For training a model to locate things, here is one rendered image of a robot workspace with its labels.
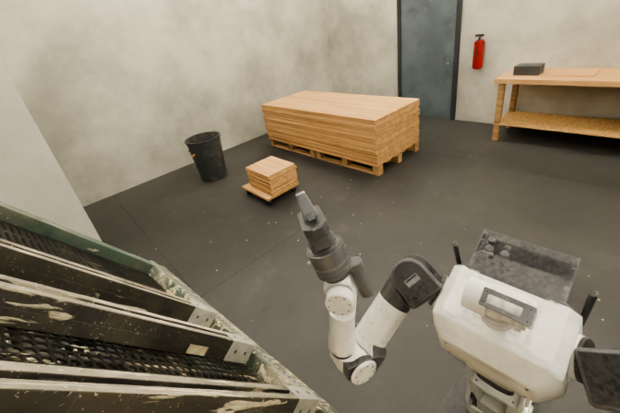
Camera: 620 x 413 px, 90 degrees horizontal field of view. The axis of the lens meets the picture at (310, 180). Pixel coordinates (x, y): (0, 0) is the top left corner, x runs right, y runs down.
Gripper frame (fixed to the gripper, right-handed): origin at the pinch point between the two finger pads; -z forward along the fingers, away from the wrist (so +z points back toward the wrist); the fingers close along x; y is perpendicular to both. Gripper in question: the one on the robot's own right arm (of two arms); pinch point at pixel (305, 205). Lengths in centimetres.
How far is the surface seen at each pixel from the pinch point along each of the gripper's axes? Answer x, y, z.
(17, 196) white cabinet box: -269, 252, -27
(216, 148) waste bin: -411, 86, 22
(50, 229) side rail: -76, 103, -9
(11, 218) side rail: -69, 108, -19
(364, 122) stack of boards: -317, -110, 57
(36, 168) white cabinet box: -278, 227, -45
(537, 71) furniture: -309, -344, 88
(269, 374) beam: -25, 36, 62
